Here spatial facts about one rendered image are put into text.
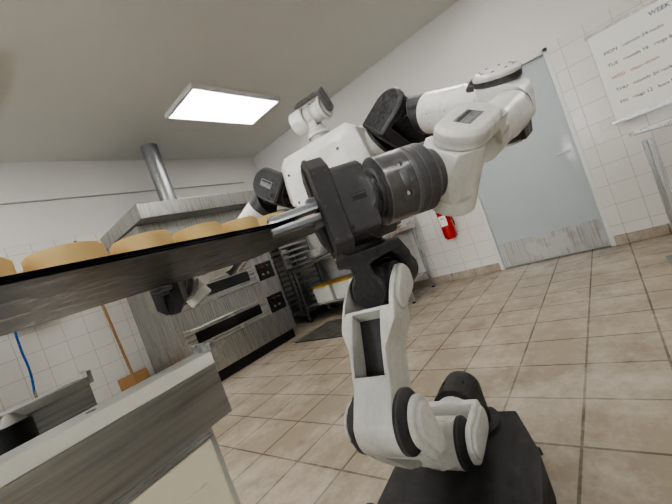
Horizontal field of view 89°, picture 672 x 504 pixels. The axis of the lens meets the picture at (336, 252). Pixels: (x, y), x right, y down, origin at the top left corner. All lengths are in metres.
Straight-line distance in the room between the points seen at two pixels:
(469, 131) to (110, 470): 0.45
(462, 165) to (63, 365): 4.50
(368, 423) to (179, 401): 0.58
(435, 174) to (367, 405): 0.59
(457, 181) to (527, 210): 3.92
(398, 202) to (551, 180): 3.95
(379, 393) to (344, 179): 0.56
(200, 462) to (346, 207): 0.28
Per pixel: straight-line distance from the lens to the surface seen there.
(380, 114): 0.88
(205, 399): 0.35
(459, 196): 0.48
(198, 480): 0.34
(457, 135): 0.44
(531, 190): 4.35
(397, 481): 1.34
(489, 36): 4.56
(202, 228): 0.35
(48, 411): 0.60
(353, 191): 0.40
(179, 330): 3.92
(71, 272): 0.28
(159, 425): 0.33
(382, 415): 0.84
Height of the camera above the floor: 0.95
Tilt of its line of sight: 1 degrees down
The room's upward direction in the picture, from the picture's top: 20 degrees counter-clockwise
